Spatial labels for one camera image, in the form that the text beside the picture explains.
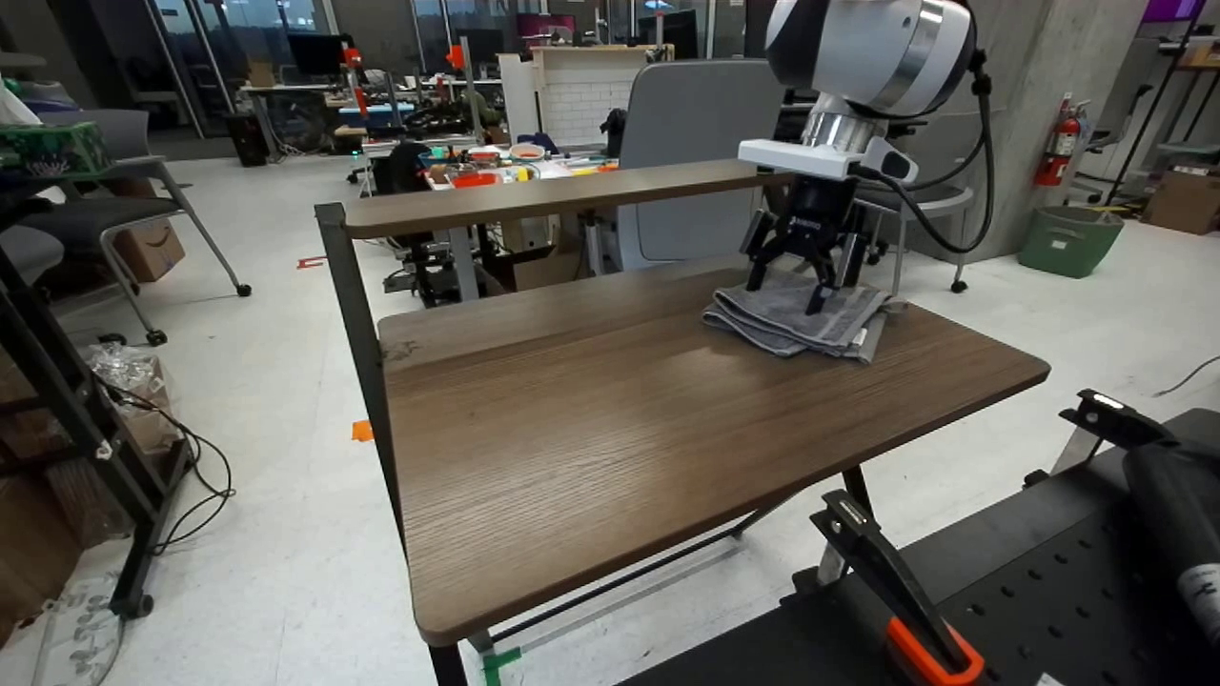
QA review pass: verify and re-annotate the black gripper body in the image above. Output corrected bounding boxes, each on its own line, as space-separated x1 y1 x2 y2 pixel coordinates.
763 176 891 242

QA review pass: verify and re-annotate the grey towel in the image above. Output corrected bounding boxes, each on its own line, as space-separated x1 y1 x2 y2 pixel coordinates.
700 270 891 368

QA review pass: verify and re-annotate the black slanted table leg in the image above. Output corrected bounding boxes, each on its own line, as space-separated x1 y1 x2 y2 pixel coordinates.
311 198 473 686
830 462 885 527

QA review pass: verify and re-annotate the green plastic basket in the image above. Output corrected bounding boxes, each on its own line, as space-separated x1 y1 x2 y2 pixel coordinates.
1013 203 1130 283

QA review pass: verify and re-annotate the long wooden bench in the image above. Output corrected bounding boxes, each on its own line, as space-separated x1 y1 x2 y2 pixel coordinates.
333 157 777 242

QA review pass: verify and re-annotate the open cardboard box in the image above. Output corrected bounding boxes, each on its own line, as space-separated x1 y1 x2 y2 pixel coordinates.
489 242 596 293

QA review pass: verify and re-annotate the red fire extinguisher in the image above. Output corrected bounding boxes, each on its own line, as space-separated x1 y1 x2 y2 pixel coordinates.
1032 92 1092 189

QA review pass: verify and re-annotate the white perforated panel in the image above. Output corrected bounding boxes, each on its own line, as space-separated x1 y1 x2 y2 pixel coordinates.
497 40 667 148

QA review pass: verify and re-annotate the cluttered white table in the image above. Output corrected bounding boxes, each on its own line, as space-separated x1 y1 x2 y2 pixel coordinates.
417 131 630 198

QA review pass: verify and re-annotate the brown cardboard box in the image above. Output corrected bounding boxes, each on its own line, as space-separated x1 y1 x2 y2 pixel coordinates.
1139 165 1220 238

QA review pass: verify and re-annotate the black office chair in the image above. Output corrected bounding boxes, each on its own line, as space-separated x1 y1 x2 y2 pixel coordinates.
366 137 465 307

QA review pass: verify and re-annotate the green floor tape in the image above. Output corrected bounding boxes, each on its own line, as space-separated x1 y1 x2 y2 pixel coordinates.
477 642 525 686

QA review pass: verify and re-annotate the small cardboard box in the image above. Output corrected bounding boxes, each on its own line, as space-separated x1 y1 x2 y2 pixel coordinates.
111 215 191 285

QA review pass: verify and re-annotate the grey folding chair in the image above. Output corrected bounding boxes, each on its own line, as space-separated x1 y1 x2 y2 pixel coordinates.
0 107 257 351

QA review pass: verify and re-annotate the black metal stand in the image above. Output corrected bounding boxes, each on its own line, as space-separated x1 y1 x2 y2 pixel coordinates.
0 242 207 623

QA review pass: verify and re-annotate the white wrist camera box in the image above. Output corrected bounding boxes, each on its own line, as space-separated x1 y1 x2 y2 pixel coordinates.
737 131 924 189

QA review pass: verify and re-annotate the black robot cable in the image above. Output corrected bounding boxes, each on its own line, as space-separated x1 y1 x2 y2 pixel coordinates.
873 40 1003 257

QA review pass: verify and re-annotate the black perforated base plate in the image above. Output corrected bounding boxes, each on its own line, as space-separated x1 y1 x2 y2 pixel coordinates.
620 403 1220 686

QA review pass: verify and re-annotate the black floor cable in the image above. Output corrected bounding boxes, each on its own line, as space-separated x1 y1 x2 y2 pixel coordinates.
120 378 242 555

